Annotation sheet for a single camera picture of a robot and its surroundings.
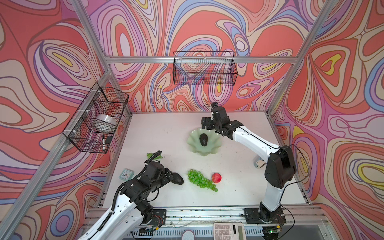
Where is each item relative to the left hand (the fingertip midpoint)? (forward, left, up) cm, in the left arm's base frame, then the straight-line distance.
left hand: (170, 176), depth 78 cm
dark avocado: (0, -3, -6) cm, 6 cm away
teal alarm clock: (+4, +27, -7) cm, 28 cm away
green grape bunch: (0, -14, -4) cm, 14 cm away
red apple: (+1, -25, -5) cm, 26 cm away
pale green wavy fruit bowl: (+24, -26, -7) cm, 36 cm away
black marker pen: (+10, +32, +16) cm, 37 cm away
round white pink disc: (-25, -10, -4) cm, 27 cm away
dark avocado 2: (+27, -19, -5) cm, 33 cm away
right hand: (+29, -22, +9) cm, 37 cm away
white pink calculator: (-23, -29, -8) cm, 38 cm away
